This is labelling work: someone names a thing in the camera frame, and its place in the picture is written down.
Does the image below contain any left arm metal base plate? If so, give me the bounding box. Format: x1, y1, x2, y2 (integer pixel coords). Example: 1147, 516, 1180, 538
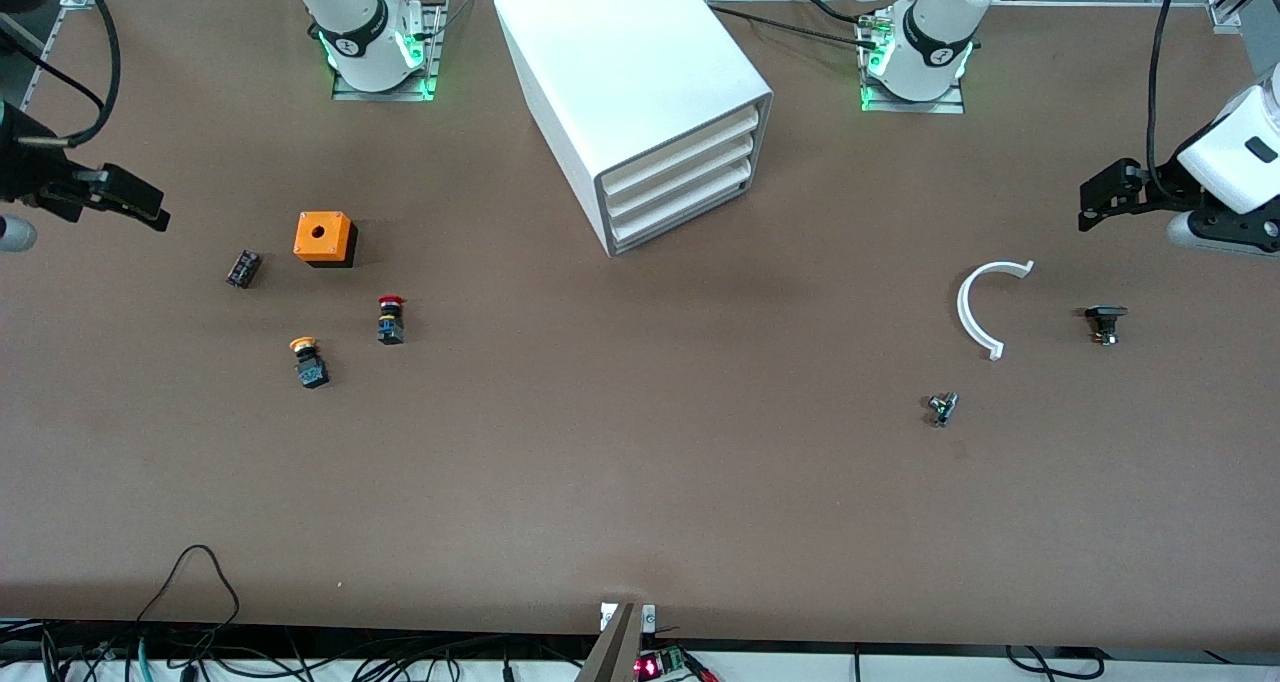
860, 7, 966, 115

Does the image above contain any black cable under table edge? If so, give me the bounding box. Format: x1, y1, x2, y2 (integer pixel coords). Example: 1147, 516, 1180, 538
1005, 645, 1106, 681

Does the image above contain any orange button enclosure box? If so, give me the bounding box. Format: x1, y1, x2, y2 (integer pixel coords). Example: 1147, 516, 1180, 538
293, 211, 358, 269

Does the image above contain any black push button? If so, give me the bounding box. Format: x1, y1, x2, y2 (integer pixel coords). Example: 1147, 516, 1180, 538
1085, 305, 1129, 347

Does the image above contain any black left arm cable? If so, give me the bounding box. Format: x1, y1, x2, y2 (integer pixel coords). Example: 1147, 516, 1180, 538
1146, 0, 1193, 208

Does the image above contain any white drawer cabinet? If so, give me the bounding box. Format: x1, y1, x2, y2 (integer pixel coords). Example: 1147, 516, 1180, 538
494, 0, 776, 259

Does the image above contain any grey metal mount post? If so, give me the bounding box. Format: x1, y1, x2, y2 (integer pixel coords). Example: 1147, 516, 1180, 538
575, 602, 643, 682

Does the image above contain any white curved plastic piece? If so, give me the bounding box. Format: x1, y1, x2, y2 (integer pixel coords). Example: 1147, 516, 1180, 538
957, 260, 1036, 362

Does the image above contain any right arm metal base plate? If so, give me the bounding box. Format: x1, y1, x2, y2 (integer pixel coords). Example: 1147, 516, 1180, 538
332, 2, 441, 103

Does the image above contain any black cable behind cabinet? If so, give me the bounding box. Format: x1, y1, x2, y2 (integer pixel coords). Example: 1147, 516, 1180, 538
705, 2, 881, 51

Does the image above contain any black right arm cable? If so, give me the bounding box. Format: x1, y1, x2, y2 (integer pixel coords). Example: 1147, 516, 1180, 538
0, 0, 123, 148

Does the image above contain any circuit board with red light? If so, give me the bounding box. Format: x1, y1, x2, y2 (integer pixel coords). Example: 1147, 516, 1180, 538
633, 647, 693, 682

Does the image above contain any orange mushroom push button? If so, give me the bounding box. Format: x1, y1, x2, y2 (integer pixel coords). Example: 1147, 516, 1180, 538
289, 336, 331, 390

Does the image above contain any black looped table cable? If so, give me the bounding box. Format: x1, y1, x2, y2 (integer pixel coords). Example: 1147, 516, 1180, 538
135, 545, 241, 653

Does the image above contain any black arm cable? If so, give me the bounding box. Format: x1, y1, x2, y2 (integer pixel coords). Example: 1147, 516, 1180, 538
0, 0, 123, 148
1146, 0, 1193, 208

